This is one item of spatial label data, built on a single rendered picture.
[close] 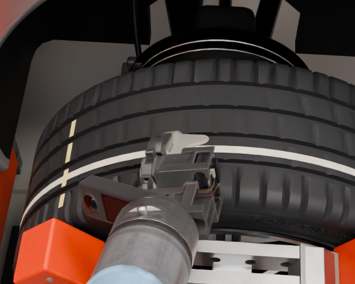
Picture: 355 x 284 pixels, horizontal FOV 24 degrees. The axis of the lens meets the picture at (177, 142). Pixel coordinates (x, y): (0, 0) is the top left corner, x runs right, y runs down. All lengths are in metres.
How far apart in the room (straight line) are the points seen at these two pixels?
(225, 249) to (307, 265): 0.10
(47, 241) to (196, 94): 0.27
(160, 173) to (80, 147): 0.26
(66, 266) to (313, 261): 0.31
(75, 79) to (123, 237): 1.86
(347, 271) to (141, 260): 0.37
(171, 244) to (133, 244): 0.04
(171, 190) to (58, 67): 1.78
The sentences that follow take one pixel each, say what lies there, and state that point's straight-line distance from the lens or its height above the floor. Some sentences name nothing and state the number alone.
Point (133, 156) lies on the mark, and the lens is 1.07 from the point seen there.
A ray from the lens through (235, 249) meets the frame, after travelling 1.04.
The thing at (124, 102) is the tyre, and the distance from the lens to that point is 1.13.
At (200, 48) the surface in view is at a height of 1.01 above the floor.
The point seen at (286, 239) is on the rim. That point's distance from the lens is 1.09.
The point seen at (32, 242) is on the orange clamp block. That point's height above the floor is 1.10.
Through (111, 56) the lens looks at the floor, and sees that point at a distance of 2.67.
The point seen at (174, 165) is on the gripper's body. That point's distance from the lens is 0.91.
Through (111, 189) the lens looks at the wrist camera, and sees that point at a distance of 0.93.
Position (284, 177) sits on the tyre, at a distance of 1.03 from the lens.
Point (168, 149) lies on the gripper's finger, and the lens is 0.97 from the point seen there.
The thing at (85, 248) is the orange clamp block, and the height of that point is 1.09.
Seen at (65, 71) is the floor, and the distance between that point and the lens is 2.65.
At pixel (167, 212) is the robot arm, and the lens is 0.82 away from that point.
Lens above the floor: 2.05
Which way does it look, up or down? 56 degrees down
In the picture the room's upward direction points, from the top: straight up
